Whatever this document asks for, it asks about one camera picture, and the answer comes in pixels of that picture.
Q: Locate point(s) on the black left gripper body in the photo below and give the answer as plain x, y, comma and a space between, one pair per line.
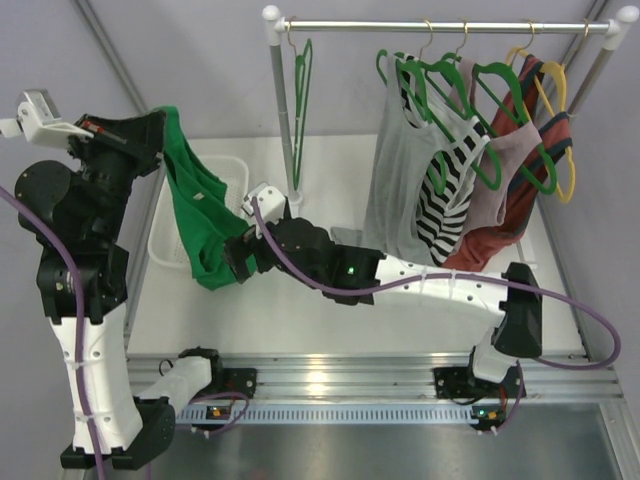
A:
138, 140

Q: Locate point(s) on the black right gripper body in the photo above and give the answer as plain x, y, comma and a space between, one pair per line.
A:
270, 253

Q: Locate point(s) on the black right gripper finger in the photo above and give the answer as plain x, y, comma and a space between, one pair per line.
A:
240, 248
244, 268

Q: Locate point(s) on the green tank top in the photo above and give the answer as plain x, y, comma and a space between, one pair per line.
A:
198, 196

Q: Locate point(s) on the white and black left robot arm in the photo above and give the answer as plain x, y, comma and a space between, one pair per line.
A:
76, 217

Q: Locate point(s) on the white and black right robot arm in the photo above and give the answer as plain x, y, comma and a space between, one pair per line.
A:
350, 275

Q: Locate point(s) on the grey tank top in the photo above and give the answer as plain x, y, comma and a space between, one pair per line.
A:
388, 196

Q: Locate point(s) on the black white striped tank top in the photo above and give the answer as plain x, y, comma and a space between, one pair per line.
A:
444, 154

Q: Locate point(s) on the pink tank top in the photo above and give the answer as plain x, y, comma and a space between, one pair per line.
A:
480, 166

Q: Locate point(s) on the rust red tank top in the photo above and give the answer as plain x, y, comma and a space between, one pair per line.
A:
544, 91

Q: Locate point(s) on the metal clothes rack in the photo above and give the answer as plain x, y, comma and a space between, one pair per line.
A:
613, 30

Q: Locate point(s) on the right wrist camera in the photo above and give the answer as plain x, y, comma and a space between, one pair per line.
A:
270, 200

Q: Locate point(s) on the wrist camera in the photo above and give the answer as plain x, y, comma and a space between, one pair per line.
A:
39, 122
270, 200

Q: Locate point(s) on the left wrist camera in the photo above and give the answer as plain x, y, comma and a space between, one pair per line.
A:
39, 122

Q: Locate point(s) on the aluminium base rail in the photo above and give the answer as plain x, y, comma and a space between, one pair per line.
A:
334, 378

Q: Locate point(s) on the grey slotted cable duct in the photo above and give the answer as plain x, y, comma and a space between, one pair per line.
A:
334, 414

